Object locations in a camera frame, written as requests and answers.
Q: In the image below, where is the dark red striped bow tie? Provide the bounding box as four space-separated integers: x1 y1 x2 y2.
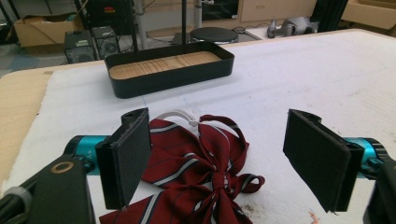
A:
98 109 266 224

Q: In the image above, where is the cardboard box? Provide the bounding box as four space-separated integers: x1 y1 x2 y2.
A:
12 12 85 49
341 0 396 31

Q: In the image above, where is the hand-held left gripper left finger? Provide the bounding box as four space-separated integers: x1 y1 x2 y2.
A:
94 107 152 211

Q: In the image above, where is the black tray with wooden bottom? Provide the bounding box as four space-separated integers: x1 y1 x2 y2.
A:
104 41 235 100

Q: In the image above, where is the white table mat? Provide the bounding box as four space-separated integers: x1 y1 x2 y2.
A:
1 29 396 224

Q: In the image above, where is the black stand pole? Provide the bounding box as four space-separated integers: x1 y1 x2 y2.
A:
180 0 189 45

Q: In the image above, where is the grey device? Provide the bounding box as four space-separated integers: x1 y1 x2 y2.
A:
266 16 319 39

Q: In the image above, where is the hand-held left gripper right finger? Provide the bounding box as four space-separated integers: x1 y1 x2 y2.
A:
282 108 365 214

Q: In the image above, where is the round black stand base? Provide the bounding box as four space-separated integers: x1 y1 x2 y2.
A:
190 26 240 45

